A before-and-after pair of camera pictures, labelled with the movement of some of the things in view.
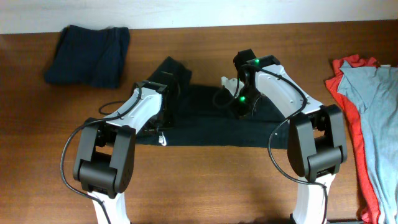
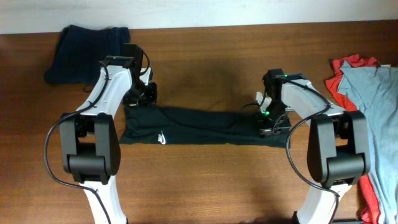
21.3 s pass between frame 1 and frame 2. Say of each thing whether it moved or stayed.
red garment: stayed
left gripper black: moved
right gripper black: moved
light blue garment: stayed
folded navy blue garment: stayed
